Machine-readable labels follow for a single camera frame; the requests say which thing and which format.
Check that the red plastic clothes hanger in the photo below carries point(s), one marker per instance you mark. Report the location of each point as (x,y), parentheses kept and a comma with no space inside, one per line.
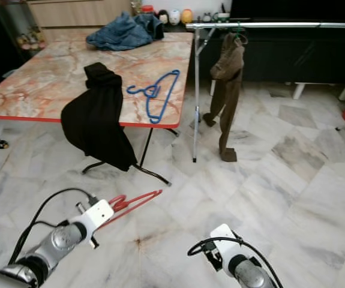
(118,203)

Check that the black garment with red stripes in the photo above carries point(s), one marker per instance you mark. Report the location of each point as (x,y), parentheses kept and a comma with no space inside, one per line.
(94,123)

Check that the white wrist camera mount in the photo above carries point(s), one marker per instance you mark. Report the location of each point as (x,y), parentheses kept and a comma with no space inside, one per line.
(100,215)
(225,240)

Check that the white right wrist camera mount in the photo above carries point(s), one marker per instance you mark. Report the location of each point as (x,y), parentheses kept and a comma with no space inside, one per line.
(225,240)

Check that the green clothes hanger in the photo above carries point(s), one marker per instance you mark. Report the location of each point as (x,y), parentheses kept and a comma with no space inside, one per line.
(239,35)

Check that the black and white figurine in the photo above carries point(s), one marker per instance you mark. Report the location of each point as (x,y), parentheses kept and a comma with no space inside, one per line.
(162,16)

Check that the blue plastic clothes hanger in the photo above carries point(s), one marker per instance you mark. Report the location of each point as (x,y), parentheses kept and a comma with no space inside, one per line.
(152,90)

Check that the blue denim garment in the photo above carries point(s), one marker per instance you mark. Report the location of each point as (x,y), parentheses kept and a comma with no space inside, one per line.
(121,33)

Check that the yellow orange egg figurine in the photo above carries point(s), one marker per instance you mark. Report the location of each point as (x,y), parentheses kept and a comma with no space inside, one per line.
(187,16)

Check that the silver metal clothes rack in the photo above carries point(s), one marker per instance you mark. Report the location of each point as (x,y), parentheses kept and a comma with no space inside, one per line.
(286,25)

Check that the white egg figurine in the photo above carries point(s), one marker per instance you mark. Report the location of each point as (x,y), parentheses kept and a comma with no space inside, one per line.
(174,17)

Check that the black open shelf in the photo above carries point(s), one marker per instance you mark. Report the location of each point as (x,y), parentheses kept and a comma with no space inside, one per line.
(10,18)

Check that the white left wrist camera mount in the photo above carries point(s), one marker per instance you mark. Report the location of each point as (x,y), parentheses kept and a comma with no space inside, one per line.
(100,215)

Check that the black TV console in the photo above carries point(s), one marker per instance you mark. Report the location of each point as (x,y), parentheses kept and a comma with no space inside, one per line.
(298,54)

